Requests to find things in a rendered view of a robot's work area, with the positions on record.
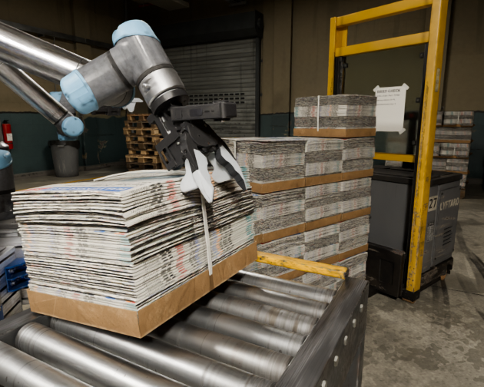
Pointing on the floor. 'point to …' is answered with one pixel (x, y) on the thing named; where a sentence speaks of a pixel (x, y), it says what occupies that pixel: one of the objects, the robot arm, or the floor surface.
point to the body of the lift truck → (447, 232)
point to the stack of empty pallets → (141, 143)
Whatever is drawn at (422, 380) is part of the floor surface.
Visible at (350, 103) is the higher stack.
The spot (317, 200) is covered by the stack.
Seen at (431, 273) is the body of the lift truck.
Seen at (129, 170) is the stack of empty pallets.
